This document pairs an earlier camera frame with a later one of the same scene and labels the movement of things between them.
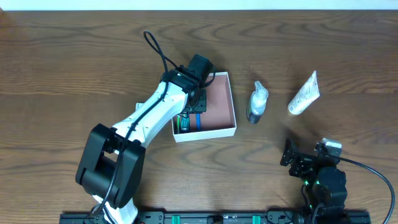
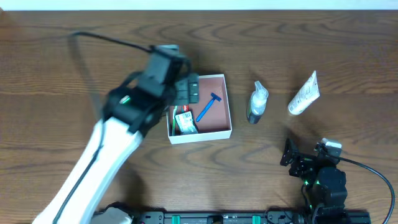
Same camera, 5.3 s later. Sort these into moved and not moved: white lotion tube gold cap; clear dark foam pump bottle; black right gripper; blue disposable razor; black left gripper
Moved: blue disposable razor; black left gripper
Not moved: white lotion tube gold cap; black right gripper; clear dark foam pump bottle
